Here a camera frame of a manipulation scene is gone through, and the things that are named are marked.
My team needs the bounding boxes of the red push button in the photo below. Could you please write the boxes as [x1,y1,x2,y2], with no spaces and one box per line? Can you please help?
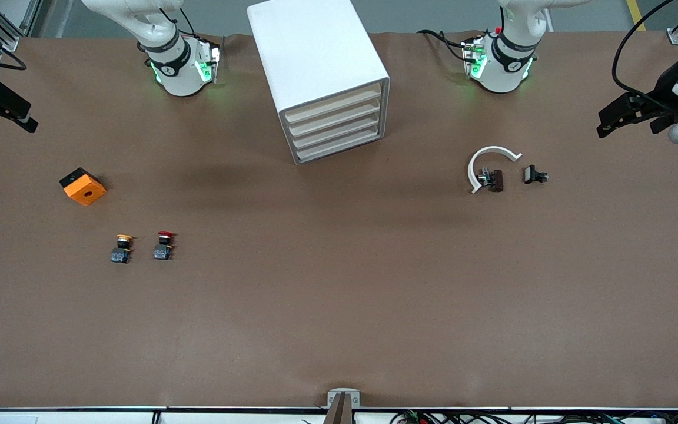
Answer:
[152,231,177,261]

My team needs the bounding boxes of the white plastic drawer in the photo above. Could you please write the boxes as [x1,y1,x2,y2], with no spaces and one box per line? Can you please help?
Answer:
[284,84,383,123]
[287,99,383,136]
[291,112,383,149]
[295,125,384,163]

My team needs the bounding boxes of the yellow push button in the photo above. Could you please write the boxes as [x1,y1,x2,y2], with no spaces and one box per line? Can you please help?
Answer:
[109,234,135,264]

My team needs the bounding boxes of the white drawer cabinet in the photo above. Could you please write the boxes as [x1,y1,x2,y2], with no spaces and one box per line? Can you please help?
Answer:
[247,0,391,165]

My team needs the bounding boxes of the orange box with hole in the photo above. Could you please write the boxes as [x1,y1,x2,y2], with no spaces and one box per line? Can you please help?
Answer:
[59,167,107,207]

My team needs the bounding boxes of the brown electrical component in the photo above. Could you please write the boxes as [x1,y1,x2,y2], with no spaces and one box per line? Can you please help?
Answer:
[478,168,504,193]

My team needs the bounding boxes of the white curved plastic piece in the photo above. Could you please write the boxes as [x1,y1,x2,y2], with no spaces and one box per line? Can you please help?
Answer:
[467,145,523,195]

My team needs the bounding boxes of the silver base connector box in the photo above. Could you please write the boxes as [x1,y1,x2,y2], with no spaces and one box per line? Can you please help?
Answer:
[195,42,221,84]
[461,37,488,80]

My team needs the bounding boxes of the brown table mat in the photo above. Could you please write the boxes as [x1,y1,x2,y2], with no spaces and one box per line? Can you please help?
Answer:
[0,29,678,410]

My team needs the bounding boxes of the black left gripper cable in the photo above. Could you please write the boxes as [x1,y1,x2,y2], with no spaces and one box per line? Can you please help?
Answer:
[611,0,675,98]

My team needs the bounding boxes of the black right arm base cable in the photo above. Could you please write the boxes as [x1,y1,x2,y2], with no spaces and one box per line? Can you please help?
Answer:
[159,5,198,39]

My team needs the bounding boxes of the black arm base cable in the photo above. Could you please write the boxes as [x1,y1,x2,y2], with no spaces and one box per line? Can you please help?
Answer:
[417,28,475,62]
[159,5,198,39]

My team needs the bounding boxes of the black left arm base cable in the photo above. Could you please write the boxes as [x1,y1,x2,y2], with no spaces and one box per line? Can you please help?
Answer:
[417,28,475,62]

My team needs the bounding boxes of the white table edge rail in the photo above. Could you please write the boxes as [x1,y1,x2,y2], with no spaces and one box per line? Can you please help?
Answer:
[0,405,678,424]

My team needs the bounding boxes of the coloured cable bundle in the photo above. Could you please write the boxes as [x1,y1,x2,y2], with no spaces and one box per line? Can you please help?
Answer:
[389,410,678,424]

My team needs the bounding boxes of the grey metal bracket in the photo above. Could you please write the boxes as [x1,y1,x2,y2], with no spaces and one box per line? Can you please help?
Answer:
[327,388,361,409]

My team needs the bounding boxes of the brown camera post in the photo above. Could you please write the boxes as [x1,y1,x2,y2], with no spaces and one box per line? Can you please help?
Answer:
[323,393,354,424]

